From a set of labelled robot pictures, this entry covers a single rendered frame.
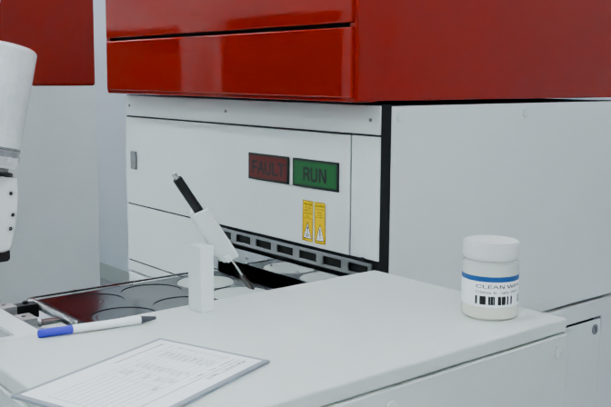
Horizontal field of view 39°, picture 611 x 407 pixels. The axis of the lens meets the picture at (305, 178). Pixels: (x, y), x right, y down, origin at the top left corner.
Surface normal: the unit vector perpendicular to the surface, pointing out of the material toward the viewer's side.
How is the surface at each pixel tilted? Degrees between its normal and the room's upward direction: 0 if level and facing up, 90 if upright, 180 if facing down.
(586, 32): 90
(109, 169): 90
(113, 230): 90
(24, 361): 0
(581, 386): 90
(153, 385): 0
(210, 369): 0
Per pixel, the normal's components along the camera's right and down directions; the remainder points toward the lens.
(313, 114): -0.77, 0.07
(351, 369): 0.00, -0.99
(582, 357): 0.63, 0.09
